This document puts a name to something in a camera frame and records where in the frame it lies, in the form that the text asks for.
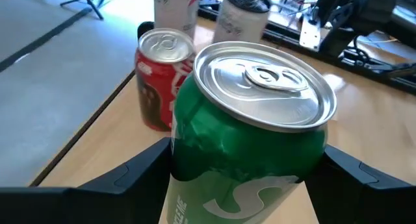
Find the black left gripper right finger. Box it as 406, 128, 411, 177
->
305, 144, 416, 224

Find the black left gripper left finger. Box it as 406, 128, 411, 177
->
0, 137, 172, 224

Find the red Coca-Cola can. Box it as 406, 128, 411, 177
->
135, 27, 198, 132

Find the green Sprite can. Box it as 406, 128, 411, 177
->
165, 41, 338, 224

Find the tall white can red print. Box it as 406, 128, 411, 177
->
153, 0, 203, 40

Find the tall white can black top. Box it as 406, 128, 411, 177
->
213, 0, 271, 45

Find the black tripod stand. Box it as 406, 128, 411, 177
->
60, 0, 107, 21

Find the white metal bracket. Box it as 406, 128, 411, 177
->
298, 9, 321, 53

